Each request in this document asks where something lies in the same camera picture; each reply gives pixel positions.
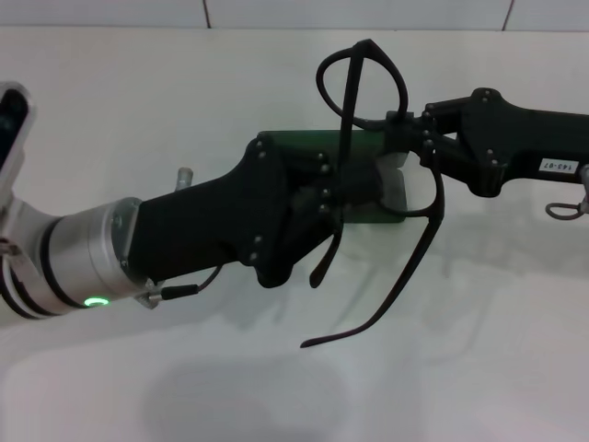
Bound green glasses case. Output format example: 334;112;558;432
255;129;410;226

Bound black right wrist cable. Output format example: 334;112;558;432
545;201;589;221

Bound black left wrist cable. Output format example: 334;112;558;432
133;264;226;309

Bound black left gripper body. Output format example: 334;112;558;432
123;137;332;291

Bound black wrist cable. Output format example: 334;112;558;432
133;264;226;309
545;201;589;221

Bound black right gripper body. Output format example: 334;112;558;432
441;87;589;197

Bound black glasses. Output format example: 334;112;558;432
299;39;446;349

